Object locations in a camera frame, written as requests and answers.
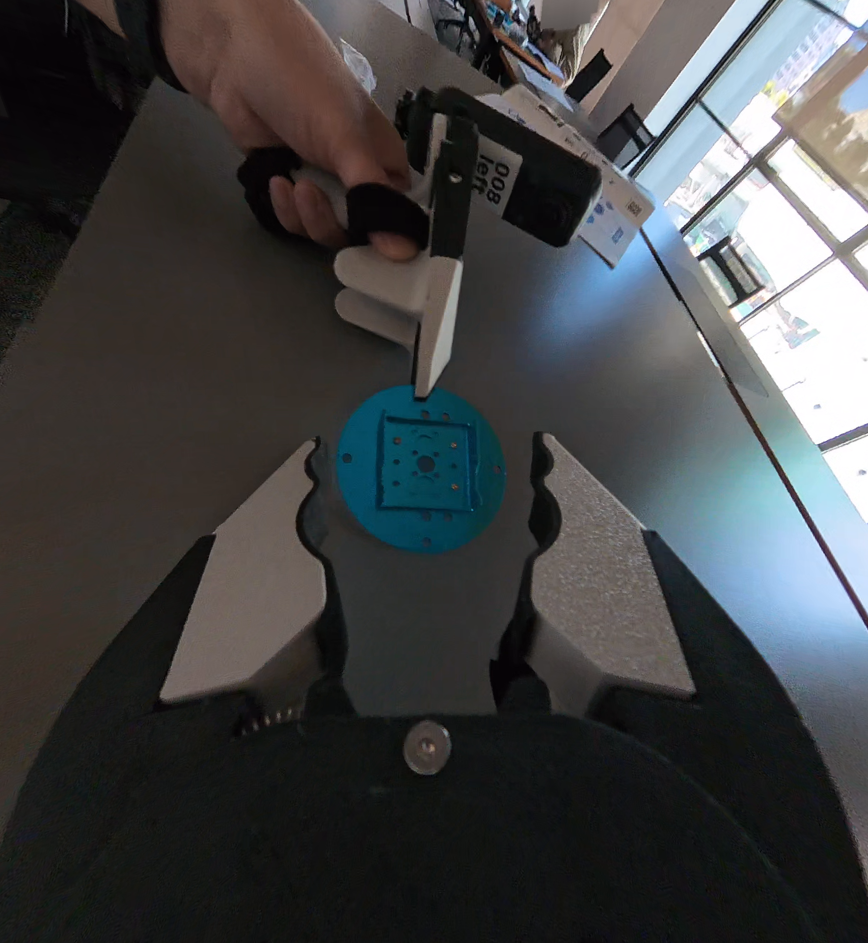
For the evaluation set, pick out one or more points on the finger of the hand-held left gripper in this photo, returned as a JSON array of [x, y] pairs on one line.
[[441, 317], [375, 309]]

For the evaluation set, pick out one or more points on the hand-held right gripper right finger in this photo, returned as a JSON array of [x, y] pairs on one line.
[[603, 597]]

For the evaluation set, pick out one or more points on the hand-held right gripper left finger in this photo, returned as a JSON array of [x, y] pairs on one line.
[[257, 604]]

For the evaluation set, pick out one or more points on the blue disc with square bracket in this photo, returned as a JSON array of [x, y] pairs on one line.
[[364, 471]]

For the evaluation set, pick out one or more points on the distant cluttered desk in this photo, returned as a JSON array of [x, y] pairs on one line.
[[507, 44]]

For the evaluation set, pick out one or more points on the grey desk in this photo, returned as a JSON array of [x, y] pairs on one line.
[[147, 331], [809, 479]]

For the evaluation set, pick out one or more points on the person's left hand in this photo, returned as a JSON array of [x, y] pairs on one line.
[[272, 74]]

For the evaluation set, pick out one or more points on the cardboard box with blue print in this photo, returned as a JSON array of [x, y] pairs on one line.
[[618, 213]]

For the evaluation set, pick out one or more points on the black chair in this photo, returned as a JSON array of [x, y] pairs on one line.
[[625, 132], [747, 284], [588, 74]]

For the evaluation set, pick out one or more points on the clear plastic bag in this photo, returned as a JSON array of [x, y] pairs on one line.
[[357, 66]]

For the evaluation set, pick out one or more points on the large glass window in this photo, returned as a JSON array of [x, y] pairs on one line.
[[846, 331]]

